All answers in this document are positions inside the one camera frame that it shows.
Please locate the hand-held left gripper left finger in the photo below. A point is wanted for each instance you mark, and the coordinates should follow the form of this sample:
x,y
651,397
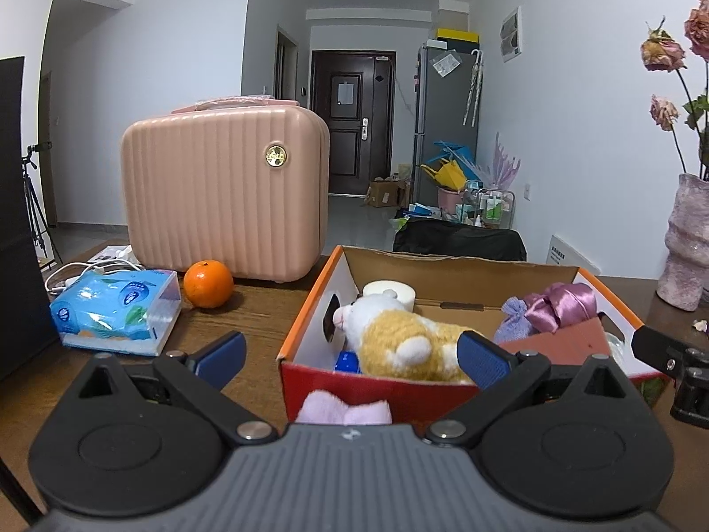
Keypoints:
x,y
221,357

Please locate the orange fruit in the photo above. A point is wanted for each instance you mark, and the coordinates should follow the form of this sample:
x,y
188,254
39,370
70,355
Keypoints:
x,y
208,285

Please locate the blue tissue packet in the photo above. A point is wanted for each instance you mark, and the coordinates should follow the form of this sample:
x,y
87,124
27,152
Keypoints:
x,y
348,363

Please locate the pink satin bow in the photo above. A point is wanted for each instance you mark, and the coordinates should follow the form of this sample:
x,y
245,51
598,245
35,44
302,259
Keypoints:
x,y
565,302

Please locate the fallen pink petal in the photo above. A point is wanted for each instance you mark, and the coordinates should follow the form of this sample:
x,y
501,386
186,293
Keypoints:
x,y
700,325

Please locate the pink ribbed suitcase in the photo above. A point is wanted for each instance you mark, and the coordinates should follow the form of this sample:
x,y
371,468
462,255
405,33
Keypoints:
x,y
210,194

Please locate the lavender fluffy hair band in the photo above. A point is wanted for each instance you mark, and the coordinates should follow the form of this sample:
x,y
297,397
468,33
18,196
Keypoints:
x,y
343,413

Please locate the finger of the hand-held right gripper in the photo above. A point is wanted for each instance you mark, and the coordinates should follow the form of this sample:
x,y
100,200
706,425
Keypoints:
x,y
695,399
659,349

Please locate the pink textured vase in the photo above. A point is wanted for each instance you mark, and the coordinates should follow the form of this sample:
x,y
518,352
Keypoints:
x,y
687,244

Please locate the trolley with bottles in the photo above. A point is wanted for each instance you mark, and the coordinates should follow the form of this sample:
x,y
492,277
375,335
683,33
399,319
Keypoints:
x,y
493,208

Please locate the yellow white plush toy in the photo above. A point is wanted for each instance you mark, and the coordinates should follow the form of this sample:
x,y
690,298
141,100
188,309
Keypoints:
x,y
399,338

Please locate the black tripod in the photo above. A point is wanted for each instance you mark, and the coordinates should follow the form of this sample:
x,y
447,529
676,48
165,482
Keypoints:
x,y
33,149

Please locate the red orange cardboard box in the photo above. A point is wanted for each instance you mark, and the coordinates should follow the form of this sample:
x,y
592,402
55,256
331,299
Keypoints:
x,y
471,282

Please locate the blue facial tissue pack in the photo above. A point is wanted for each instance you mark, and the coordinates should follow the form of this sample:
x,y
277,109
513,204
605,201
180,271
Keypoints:
x,y
105,305

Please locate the clear plastic bag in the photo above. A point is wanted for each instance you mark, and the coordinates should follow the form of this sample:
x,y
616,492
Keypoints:
x,y
615,344

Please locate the white round sponge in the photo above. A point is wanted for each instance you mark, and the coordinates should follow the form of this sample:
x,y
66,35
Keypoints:
x,y
399,291

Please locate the brown cardboard floor box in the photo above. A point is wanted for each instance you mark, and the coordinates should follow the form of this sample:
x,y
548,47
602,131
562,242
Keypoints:
x,y
385,194

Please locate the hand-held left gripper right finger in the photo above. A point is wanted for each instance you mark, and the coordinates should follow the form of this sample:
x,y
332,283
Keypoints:
x,y
482,360

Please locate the yellow black box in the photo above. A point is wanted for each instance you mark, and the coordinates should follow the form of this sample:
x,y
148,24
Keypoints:
x,y
457,34

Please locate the yellow bag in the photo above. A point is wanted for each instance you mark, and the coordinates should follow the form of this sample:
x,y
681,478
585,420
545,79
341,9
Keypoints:
x,y
446,174

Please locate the clear folded umbrella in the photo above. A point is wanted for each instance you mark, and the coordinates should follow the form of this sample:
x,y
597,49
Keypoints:
x,y
473,88

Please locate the pink bucket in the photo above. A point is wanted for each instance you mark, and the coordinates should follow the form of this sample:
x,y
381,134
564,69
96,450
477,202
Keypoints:
x,y
450,198

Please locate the dried pink roses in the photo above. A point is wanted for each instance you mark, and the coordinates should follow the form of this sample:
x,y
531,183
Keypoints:
x,y
662,52

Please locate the white wall panel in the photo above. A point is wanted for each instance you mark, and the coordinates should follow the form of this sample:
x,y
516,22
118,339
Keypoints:
x,y
510,33

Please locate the grey refrigerator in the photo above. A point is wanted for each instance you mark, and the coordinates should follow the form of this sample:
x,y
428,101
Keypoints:
x,y
443,138

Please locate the dark brown entrance door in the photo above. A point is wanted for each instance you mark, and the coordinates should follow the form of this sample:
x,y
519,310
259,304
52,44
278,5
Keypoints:
x,y
346,138

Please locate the purple feather decoration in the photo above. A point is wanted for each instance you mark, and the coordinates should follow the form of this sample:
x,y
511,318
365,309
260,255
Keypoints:
x,y
501,163

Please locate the dark side door frame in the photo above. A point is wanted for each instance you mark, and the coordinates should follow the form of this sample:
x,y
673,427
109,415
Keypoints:
x,y
287,66

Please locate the black cloth cover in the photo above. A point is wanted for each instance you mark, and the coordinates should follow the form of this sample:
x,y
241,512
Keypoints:
x,y
460,241

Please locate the white leaning board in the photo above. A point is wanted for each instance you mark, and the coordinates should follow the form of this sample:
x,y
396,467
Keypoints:
x,y
570,257

